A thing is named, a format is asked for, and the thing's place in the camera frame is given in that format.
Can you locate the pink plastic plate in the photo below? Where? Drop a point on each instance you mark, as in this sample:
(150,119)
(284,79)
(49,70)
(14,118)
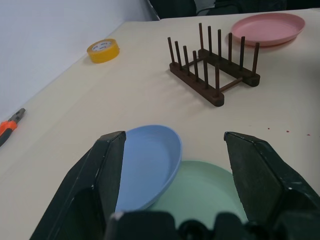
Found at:
(270,27)

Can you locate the brown wooden dish rack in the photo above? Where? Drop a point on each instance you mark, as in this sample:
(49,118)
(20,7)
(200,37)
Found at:
(195,80)

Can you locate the blue plastic plate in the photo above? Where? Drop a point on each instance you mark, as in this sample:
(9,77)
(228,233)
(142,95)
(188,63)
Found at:
(150,162)

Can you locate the yellow tape roll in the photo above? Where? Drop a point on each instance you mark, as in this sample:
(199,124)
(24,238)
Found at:
(102,56)

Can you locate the orange black marker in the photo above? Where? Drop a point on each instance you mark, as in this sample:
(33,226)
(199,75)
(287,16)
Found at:
(10,126)

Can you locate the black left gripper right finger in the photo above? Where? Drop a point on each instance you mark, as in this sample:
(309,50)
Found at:
(260,180)

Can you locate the green plastic plate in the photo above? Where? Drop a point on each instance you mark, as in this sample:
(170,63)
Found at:
(200,190)

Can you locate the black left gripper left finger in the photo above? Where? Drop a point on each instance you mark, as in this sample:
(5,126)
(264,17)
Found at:
(82,190)

